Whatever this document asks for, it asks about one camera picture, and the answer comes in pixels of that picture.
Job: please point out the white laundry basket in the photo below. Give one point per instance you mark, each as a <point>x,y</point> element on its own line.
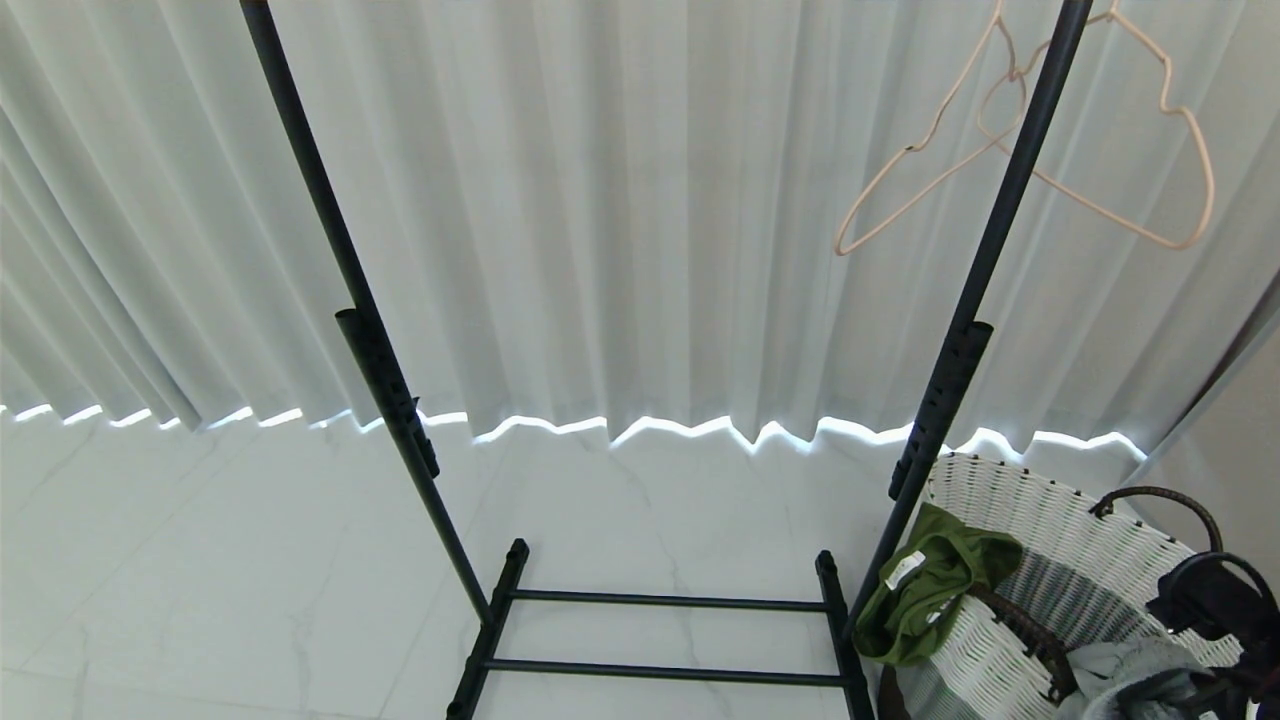
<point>1070,540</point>

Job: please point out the pale grey shorts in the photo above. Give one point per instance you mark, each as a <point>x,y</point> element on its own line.
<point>1130,670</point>

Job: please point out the pink clothes hanger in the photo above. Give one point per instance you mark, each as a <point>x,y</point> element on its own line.
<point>938,110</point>
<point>1202,150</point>

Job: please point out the black clothes rack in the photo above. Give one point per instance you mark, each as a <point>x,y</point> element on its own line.
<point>303,150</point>

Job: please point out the green garment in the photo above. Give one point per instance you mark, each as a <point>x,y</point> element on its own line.
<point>930,590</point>

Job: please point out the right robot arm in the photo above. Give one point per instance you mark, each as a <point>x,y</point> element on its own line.
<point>1210,605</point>

